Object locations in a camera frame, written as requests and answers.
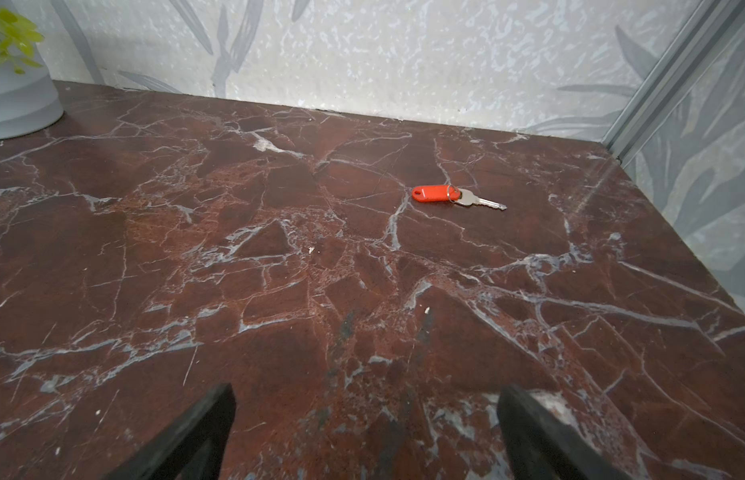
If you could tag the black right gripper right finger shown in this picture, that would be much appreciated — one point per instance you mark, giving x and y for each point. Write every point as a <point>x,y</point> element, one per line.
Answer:
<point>539,446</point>

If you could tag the aluminium frame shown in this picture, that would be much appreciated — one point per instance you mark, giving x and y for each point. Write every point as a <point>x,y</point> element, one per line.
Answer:
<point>707,33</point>

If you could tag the white flower pot plant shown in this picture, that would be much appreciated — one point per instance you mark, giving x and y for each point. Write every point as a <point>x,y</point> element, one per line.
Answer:
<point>28,98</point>

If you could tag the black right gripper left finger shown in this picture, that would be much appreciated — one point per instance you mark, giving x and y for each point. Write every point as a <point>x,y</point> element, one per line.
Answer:
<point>192,447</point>

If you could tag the red tag silver key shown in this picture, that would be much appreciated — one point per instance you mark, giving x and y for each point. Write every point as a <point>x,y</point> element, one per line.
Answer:
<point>454,195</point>

